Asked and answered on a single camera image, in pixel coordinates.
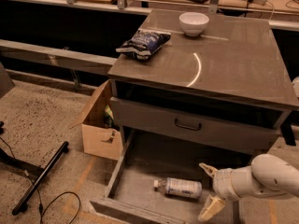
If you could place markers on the green snack bag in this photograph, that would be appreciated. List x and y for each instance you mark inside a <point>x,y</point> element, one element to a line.
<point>109,120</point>

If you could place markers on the grey metal rail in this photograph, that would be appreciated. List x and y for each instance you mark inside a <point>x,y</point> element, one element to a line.
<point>95,64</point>

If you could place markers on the black metal stand leg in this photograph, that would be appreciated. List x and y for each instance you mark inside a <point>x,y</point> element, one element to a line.
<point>21,206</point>

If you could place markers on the white ceramic bowl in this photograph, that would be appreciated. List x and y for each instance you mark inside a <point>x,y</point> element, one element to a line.
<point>193,23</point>

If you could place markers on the grey drawer cabinet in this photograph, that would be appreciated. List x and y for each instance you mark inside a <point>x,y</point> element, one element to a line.
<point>232,71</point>

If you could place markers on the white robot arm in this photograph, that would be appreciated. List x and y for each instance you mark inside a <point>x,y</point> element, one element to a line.
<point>267,177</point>

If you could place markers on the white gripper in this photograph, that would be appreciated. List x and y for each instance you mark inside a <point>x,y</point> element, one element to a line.
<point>222,183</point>

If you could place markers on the top drawer with handle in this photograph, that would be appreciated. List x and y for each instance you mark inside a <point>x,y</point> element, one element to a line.
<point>195,128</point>

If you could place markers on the clear plastic water bottle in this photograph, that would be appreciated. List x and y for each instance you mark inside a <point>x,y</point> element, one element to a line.
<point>179,187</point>

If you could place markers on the dark blue chip bag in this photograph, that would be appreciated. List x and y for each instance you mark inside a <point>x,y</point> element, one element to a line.
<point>144,44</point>

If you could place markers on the cardboard box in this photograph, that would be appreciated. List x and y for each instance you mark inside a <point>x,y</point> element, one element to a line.
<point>98,139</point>

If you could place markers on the open middle drawer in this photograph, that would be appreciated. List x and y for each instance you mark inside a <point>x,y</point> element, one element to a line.
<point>158,179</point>

